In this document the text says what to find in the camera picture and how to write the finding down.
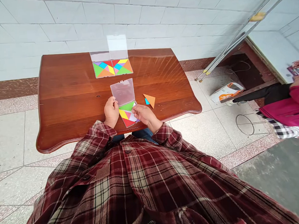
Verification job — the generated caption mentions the white cable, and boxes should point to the white cable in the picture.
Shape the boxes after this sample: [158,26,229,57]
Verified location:
[224,59,252,84]

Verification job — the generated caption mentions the orange triangle tangram piece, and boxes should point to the orange triangle tangram piece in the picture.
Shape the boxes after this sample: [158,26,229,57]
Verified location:
[142,92,157,110]

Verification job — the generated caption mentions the yellow tangram piece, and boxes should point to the yellow tangram piece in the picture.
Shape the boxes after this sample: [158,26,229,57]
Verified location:
[119,108,130,122]

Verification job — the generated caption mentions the person's body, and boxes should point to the person's body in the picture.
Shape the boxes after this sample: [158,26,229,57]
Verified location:
[10,122,299,224]

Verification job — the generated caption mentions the person's right hand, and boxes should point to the person's right hand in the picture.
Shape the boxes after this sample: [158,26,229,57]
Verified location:
[131,103,164,135]

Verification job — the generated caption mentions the dark wooden frame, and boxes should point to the dark wooden frame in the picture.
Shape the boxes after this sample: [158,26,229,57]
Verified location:
[215,38,283,105]

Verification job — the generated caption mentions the person's left hand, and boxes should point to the person's left hand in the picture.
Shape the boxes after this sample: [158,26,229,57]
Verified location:
[103,95,121,129]

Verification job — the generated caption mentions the orange and white cardboard box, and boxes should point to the orange and white cardboard box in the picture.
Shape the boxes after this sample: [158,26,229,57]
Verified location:
[208,81,245,105]

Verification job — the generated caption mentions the green triangle tangram piece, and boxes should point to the green triangle tangram piece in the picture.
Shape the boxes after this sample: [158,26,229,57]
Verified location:
[118,101,137,112]

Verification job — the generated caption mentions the clear plastic tangram case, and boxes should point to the clear plastic tangram case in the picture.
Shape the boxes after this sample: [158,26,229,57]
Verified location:
[106,33,134,77]
[109,77,141,130]
[89,50,116,79]

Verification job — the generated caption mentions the set of coloured tangram pieces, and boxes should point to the set of coloured tangram pieces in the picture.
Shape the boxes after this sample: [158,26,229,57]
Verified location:
[111,58,133,76]
[92,60,116,79]

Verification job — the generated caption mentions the bundle of metal poles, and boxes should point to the bundle of metal poles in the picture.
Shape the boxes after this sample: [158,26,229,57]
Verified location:
[189,0,299,83]

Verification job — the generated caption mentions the person's legs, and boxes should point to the person's legs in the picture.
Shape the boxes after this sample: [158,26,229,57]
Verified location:
[111,128,159,148]

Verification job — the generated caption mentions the black wire ring stand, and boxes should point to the black wire ring stand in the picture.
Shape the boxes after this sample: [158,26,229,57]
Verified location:
[235,112,270,137]

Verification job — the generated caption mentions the purple card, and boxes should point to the purple card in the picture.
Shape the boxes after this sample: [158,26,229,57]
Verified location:
[286,65,299,78]

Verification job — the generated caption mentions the purple tangram piece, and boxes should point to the purple tangram piece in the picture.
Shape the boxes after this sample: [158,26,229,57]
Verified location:
[129,112,141,124]

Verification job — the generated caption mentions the dark wooden table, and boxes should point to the dark wooden table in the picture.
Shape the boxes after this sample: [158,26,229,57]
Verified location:
[30,45,205,155]

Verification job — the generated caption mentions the red triangle tangram piece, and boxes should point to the red triangle tangram piece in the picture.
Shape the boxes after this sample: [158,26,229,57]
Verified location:
[121,115,138,129]

